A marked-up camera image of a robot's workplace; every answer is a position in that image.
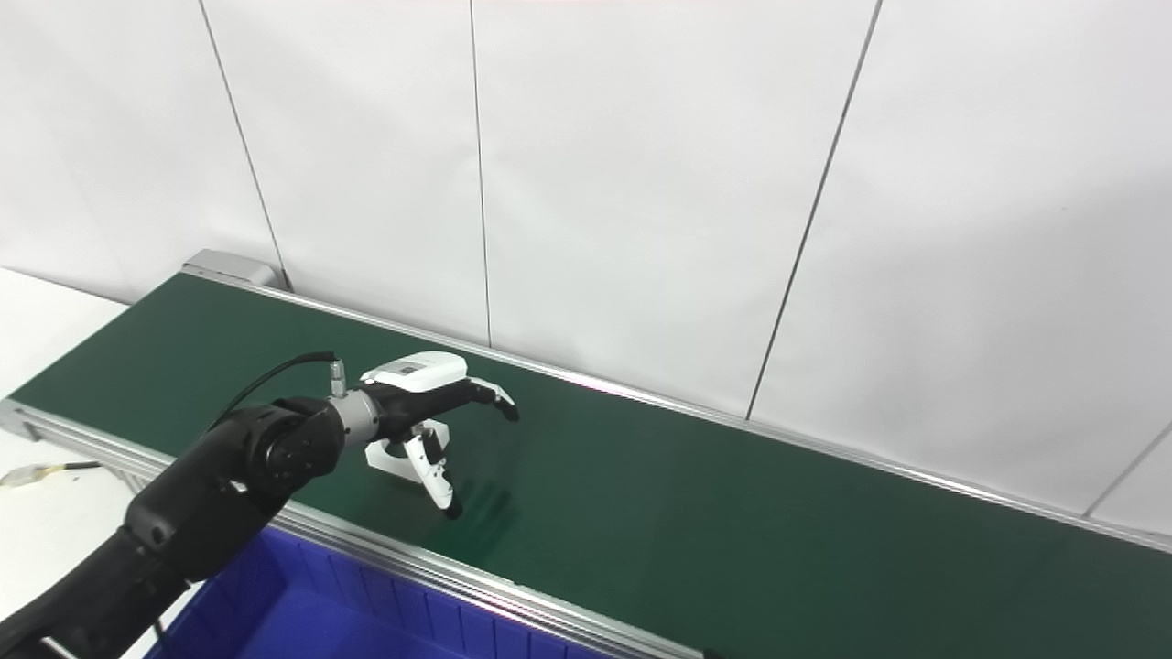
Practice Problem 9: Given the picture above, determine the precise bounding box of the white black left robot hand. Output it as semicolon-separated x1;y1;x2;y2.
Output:
360;351;520;520

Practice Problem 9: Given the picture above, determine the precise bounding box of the white block with round hole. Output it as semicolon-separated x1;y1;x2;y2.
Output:
364;419;451;481

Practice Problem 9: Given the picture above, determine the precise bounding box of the green conveyor belt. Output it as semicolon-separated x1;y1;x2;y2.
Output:
0;249;1172;659
7;273;1172;659

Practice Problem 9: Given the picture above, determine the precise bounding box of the blue plastic bin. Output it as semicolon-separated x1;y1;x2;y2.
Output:
142;526;624;659

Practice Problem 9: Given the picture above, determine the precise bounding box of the aluminium conveyor support leg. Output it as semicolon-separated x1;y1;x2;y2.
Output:
93;459;173;500

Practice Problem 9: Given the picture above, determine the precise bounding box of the cable with yellow white connector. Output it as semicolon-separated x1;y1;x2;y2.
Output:
0;460;103;488

